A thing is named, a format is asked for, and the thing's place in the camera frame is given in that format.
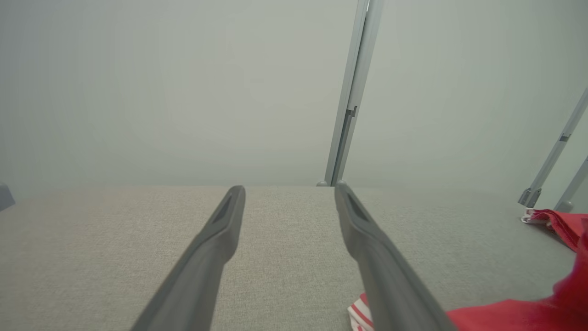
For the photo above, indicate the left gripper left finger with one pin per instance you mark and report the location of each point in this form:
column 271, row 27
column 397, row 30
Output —
column 202, row 266

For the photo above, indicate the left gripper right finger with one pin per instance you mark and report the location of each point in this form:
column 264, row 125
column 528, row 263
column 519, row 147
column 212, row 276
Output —
column 381, row 271

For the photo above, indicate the red shirt white sleeves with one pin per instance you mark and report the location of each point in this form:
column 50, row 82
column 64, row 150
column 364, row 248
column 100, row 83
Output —
column 505, row 315

